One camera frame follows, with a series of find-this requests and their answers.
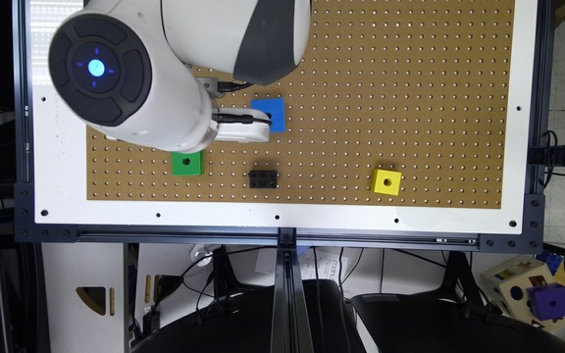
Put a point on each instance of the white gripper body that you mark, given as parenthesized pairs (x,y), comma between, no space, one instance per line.
(242,125)

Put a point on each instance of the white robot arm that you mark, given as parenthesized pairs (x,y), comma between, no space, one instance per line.
(125,67)

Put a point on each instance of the blue block with hole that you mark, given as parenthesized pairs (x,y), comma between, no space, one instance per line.
(275,108)

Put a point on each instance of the black brick block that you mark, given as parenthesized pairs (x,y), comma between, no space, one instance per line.
(263,179)

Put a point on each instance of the green block with hole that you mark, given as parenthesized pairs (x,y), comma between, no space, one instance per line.
(187,164)

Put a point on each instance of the yellow block with hole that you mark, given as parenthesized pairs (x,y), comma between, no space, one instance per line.
(386,182)

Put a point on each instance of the purple block with hole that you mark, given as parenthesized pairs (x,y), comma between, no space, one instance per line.
(547,301)

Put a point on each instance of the brown pegboard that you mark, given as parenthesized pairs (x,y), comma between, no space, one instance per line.
(416,87)

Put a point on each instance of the black chair left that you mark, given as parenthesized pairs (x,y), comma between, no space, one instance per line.
(248,328)

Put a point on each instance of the black chair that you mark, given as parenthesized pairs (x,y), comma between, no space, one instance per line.
(410,324)
(248,328)

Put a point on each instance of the white cabinet panel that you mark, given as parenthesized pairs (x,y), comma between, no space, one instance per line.
(87,296)

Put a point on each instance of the black chair right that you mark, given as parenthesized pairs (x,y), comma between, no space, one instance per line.
(410,324)

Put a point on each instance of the beige shape sorter box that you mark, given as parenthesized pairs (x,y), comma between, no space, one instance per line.
(508,283)

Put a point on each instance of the dark aluminium table frame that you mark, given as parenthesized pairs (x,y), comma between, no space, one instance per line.
(51,204)

